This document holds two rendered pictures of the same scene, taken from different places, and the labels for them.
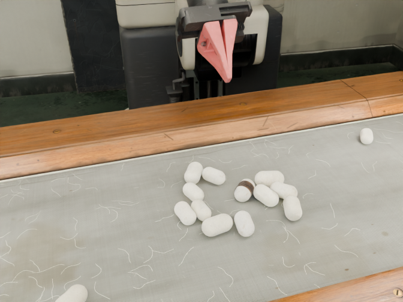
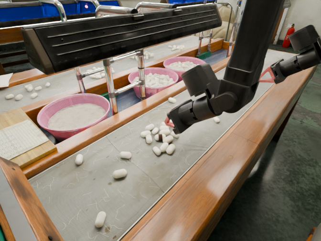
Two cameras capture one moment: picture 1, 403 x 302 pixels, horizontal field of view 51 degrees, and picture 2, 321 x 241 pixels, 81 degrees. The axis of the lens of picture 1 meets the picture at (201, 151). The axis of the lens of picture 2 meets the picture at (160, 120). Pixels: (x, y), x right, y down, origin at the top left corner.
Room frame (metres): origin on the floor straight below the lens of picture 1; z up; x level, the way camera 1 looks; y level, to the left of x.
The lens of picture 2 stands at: (0.93, -0.75, 1.17)
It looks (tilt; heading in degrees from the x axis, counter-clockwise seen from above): 36 degrees down; 148
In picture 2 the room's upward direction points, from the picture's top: straight up
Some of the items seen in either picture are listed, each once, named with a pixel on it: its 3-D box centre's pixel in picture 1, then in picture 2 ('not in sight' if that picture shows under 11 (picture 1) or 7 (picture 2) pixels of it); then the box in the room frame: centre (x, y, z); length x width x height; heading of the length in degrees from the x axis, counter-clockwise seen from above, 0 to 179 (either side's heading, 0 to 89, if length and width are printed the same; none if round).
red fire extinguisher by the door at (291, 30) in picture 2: not in sight; (289, 35); (-1.32, 4.06, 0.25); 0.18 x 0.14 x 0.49; 100
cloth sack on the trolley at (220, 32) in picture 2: not in sight; (216, 33); (-1.79, 2.25, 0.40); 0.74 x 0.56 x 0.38; 101
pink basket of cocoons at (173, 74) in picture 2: not in sight; (153, 84); (0.11, -0.27, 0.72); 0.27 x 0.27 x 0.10
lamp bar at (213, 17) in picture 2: not in sight; (155, 26); (0.45, -0.46, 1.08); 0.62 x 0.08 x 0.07; 105
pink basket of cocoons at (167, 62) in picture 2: not in sight; (184, 70); (0.03, 0.00, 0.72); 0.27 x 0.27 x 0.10
